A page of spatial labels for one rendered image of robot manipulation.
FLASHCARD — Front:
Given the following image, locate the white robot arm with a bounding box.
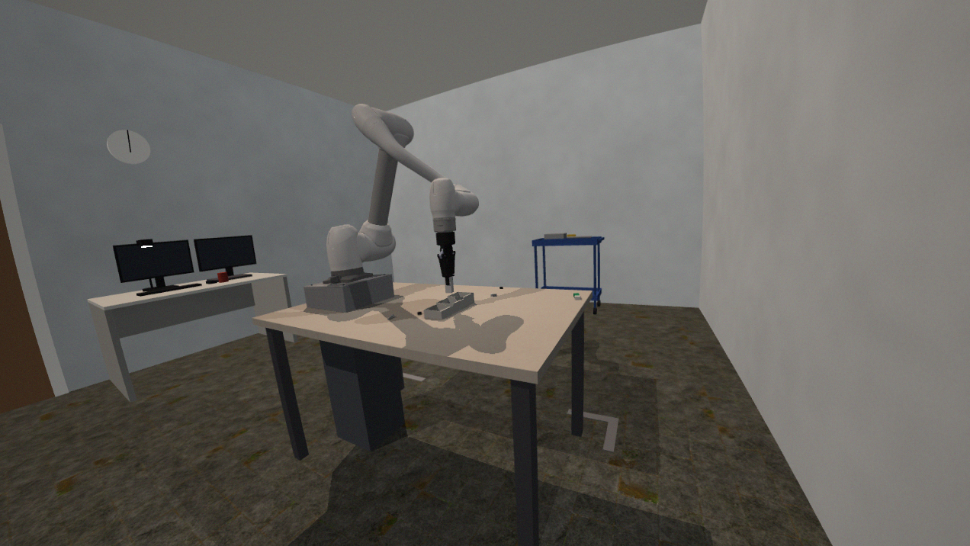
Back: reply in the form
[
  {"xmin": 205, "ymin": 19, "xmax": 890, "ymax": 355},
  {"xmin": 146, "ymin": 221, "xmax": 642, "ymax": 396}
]
[{"xmin": 323, "ymin": 104, "xmax": 479, "ymax": 284}]

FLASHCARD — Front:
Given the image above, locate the grey three-compartment bin rack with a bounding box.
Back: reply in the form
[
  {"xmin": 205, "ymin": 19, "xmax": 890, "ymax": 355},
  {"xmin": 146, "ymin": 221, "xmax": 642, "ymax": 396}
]
[{"xmin": 424, "ymin": 292, "xmax": 474, "ymax": 320}]

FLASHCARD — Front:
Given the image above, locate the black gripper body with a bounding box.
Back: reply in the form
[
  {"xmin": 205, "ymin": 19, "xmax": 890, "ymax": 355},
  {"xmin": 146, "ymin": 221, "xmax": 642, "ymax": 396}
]
[{"xmin": 436, "ymin": 232, "xmax": 455, "ymax": 259}]

